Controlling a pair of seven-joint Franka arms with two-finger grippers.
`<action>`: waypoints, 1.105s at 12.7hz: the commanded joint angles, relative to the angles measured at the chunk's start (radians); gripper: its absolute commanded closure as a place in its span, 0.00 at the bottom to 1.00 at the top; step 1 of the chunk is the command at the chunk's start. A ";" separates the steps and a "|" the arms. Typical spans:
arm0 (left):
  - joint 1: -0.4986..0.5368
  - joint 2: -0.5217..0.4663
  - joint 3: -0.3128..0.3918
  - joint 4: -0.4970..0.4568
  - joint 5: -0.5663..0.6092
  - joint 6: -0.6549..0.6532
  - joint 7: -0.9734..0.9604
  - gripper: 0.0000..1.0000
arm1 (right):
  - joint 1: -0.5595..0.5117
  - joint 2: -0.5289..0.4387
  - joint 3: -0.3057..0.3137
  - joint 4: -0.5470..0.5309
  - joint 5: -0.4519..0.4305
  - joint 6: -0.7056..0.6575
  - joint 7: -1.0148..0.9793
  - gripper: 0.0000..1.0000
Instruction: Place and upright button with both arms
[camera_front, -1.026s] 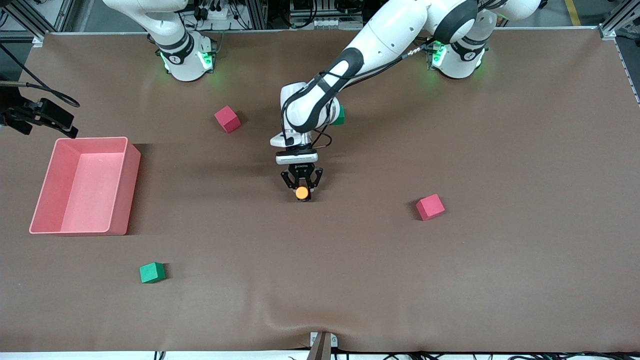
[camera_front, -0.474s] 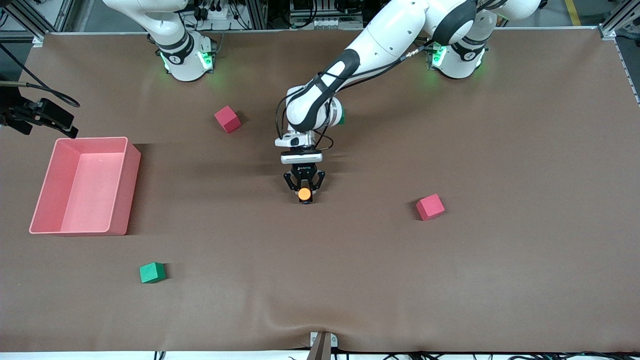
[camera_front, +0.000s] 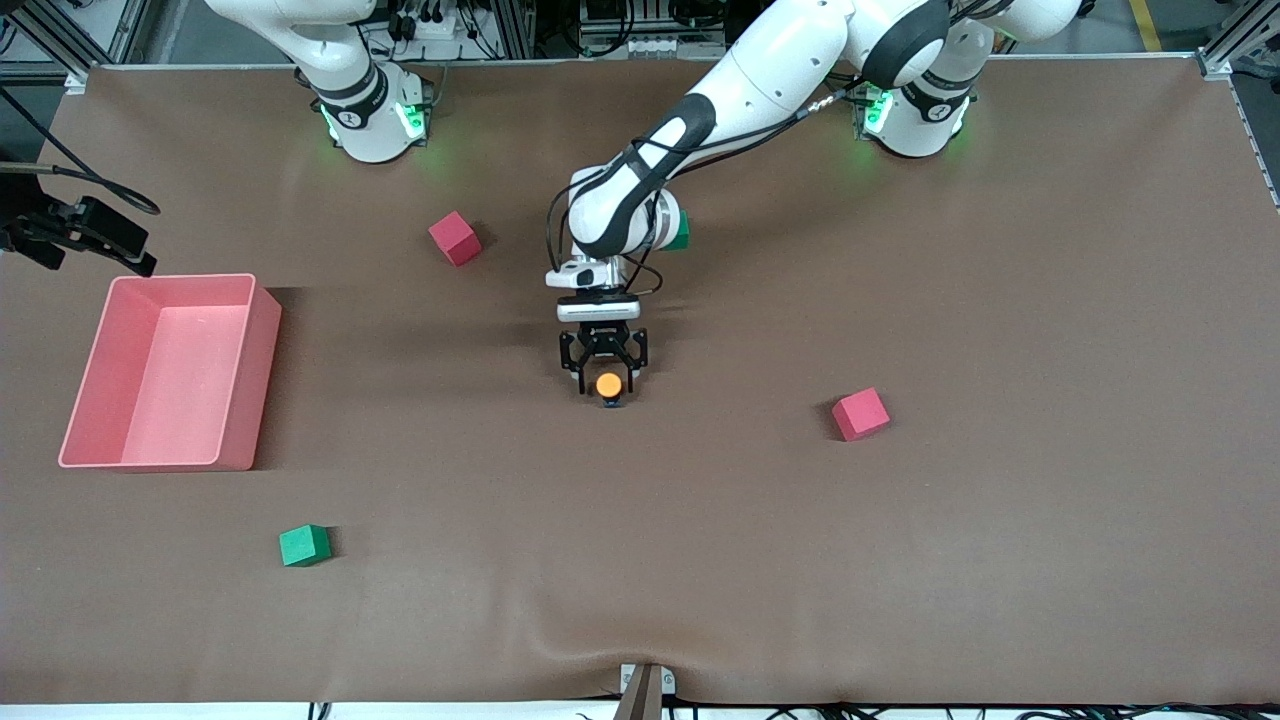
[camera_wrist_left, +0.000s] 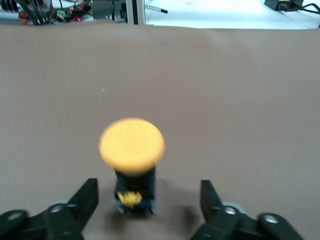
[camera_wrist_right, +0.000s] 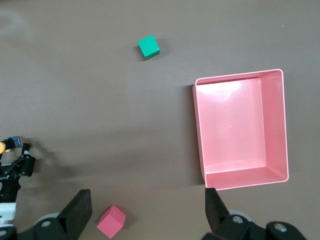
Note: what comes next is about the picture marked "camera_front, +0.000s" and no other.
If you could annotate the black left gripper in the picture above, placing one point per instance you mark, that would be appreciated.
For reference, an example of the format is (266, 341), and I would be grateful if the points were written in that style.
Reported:
(602, 343)

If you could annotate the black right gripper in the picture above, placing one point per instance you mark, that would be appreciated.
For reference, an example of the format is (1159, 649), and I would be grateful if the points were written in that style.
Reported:
(62, 226)

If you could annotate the orange button with black base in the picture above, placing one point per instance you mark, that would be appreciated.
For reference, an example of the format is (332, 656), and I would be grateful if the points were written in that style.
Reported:
(608, 384)

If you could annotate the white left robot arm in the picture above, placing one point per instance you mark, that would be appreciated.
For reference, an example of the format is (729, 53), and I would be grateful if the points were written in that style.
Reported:
(760, 70)

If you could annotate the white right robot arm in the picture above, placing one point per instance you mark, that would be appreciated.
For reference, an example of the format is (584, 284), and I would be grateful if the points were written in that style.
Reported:
(360, 110)

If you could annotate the pink plastic bin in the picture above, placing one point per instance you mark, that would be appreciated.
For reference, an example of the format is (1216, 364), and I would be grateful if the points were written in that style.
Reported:
(170, 380)

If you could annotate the green foam cube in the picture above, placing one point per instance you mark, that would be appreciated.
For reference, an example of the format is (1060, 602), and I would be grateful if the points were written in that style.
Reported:
(683, 235)
(303, 546)

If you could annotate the brown table mat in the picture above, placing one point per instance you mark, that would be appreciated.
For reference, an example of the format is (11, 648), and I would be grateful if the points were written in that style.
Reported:
(700, 550)

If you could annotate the red foam cube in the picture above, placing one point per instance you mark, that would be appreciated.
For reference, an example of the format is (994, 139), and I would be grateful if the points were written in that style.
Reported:
(860, 415)
(455, 240)

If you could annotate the metal clamp with brown wedge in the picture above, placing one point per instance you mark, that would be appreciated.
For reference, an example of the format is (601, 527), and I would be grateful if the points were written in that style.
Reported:
(640, 695)

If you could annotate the white power strip with plugs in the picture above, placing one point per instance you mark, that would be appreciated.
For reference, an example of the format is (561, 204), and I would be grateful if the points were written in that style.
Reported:
(430, 28)

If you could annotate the aluminium frame profile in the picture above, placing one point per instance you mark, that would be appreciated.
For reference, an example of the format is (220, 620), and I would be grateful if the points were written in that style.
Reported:
(47, 35)
(1216, 66)

